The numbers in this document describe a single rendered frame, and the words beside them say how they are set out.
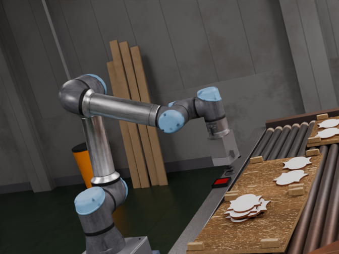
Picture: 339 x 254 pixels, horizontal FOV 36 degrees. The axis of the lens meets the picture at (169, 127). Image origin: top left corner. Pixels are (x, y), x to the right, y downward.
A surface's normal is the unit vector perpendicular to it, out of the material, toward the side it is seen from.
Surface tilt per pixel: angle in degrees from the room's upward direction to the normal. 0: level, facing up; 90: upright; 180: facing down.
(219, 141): 90
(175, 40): 90
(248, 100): 90
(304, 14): 90
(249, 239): 0
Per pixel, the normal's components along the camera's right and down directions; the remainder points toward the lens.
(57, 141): -0.40, 0.32
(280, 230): -0.28, -0.94
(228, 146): 0.80, -0.11
